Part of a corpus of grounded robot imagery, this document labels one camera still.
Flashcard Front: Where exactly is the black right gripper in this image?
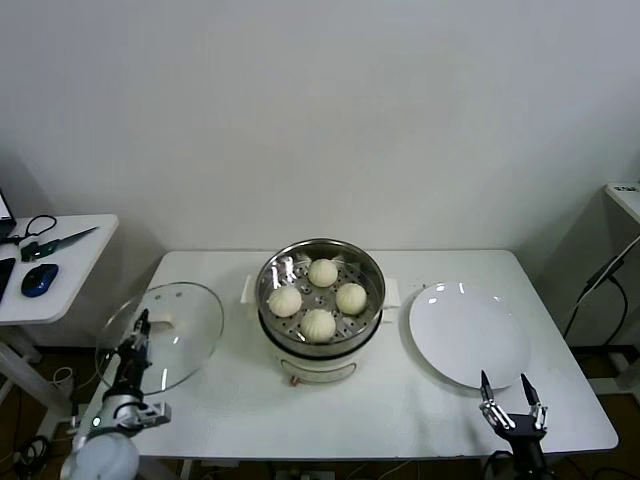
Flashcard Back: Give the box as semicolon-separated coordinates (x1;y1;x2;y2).
478;369;549;472

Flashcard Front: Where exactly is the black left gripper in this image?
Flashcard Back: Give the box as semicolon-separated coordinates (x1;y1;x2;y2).
106;308;152;400

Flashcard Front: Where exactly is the glass lid with cream handle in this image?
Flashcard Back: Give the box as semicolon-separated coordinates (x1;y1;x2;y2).
94;282;225;392

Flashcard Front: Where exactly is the white steamed baozi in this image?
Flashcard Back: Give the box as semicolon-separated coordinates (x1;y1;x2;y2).
300;308;337;345
334;282;369;316
307;258;339;289
267;286;304;318

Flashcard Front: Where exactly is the stainless steel steamer basket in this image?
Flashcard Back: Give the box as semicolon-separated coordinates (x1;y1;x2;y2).
242;238;401;357

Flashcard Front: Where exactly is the white side table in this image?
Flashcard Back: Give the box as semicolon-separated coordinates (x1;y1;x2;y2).
0;213;120;436

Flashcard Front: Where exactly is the white round plate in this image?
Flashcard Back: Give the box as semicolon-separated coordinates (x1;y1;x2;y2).
408;282;532;391

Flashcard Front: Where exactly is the blue computer mouse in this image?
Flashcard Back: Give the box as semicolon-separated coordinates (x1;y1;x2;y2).
20;262;60;298

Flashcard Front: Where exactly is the black phone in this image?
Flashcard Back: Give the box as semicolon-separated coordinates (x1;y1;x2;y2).
0;257;17;304

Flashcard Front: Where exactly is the white electric cooker pot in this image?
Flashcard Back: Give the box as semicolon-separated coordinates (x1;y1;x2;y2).
241;278;401;388

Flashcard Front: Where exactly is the laptop computer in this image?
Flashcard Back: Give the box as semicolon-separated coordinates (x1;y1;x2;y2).
0;185;19;242

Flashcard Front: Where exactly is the power strip under table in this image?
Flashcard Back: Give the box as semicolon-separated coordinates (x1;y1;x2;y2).
277;464;341;480

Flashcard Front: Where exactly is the white table with black label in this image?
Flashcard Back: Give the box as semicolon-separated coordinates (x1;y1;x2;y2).
603;183;640;224

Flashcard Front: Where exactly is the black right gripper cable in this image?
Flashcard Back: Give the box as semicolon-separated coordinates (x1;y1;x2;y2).
482;449;511;480

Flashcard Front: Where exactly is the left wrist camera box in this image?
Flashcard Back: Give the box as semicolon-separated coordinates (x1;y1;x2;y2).
133;398;172;427

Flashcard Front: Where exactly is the white floor cable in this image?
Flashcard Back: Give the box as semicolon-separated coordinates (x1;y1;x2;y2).
52;344;116;389

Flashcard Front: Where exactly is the green handled knife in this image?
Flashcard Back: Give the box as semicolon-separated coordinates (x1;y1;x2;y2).
20;225;101;262

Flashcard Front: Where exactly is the black floor cable bundle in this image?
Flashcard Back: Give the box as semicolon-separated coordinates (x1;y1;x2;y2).
0;434;71;480

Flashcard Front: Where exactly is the black power cable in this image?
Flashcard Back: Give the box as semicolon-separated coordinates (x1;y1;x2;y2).
563;277;630;347

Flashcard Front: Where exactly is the black looped cable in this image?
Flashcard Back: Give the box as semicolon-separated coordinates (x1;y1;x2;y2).
2;214;59;246

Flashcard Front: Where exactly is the grey cable with black adapter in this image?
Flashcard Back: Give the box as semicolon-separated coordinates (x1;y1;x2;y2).
574;243;640;306

